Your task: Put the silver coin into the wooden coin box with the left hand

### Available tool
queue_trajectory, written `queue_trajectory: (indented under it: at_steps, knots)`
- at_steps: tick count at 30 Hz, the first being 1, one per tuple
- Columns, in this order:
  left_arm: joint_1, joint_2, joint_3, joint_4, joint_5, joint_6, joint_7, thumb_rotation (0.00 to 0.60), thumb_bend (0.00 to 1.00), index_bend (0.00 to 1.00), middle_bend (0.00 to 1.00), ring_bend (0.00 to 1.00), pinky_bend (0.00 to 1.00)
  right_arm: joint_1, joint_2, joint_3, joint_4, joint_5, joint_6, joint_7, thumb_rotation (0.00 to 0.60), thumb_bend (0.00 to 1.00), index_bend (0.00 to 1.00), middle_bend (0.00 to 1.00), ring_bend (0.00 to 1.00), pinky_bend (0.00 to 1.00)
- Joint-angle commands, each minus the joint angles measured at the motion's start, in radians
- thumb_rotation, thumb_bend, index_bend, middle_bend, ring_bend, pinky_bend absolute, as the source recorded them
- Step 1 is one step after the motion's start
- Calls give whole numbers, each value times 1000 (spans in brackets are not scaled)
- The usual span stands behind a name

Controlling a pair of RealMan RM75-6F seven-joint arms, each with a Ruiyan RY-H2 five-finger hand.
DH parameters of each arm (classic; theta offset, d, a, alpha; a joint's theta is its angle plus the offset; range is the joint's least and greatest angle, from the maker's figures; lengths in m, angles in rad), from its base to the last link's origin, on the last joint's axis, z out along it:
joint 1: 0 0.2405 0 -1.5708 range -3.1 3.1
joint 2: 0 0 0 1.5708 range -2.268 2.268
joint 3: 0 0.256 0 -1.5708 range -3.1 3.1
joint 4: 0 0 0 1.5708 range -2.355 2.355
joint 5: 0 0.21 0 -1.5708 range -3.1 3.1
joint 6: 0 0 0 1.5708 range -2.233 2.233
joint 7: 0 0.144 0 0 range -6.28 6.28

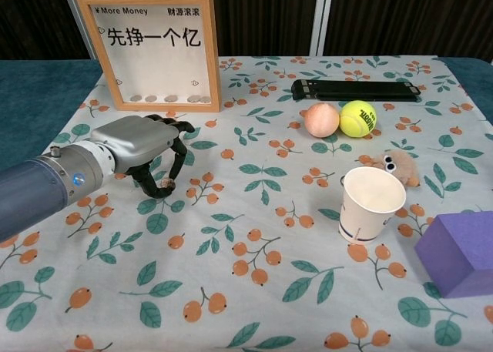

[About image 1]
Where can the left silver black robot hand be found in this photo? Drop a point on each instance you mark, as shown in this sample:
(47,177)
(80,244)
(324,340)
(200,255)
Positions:
(135,144)

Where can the teal table cover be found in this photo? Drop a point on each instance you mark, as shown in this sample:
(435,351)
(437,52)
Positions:
(34,98)

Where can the floral leaf-print tablecloth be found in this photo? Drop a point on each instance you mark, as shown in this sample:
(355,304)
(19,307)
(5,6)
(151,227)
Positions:
(246,232)

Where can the pink peach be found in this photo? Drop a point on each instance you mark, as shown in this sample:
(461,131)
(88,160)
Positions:
(322,119)

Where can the yellow tennis ball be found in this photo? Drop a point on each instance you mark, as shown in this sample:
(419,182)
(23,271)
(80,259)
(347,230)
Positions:
(358,118)

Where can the white paper cup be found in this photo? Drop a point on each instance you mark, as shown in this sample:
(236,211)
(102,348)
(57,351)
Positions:
(366,217)

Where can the beige googly-eyed plush toy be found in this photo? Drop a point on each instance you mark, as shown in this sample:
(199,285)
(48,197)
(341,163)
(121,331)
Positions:
(404,169)

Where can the purple foam block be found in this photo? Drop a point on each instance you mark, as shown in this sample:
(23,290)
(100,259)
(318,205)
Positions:
(462,252)

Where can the wooden frame coin bank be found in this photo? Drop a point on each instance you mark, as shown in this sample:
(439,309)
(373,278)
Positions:
(161,71)

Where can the white slanted frame post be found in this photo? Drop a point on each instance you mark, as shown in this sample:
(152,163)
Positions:
(79,21)

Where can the white wide frame post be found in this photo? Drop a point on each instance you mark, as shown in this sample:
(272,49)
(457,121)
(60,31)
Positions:
(322,19)

